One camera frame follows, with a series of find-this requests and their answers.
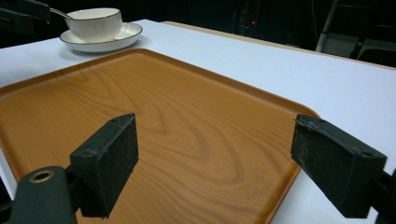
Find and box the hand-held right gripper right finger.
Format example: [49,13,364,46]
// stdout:
[290,113,396,219]

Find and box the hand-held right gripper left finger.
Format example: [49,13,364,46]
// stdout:
[69,113,140,219]

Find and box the metal spoon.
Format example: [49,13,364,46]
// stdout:
[49,7,75,21]

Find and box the white bowl with dark rim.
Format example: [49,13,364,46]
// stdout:
[64,7,123,44]

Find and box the wood-grain brown tray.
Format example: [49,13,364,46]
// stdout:
[0,48,320,224]

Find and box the white plate with dark rim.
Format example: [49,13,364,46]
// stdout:
[59,21,144,53]

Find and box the metal stand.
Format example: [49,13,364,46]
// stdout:
[315,0,341,52]

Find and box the dark device with red light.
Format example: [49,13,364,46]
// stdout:
[233,0,262,35]

